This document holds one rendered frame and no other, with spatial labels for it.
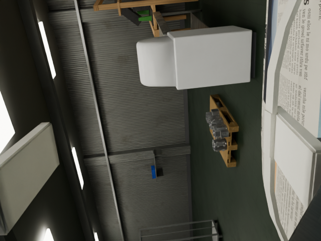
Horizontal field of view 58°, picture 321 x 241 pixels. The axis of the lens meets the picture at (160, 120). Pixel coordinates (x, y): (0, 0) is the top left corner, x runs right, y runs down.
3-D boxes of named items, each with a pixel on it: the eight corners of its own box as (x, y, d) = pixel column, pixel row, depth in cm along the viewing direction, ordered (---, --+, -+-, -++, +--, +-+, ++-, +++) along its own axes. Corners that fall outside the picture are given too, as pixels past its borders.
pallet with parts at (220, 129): (239, 122, 408) (216, 125, 407) (236, 168, 444) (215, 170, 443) (217, 93, 509) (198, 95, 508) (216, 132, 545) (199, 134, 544)
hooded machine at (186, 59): (259, 29, 307) (135, 42, 301) (255, 84, 334) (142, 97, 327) (237, 22, 367) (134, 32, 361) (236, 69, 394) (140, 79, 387)
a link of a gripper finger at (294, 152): (314, 151, 12) (334, 151, 12) (269, 105, 18) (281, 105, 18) (307, 215, 13) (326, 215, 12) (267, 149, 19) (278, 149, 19)
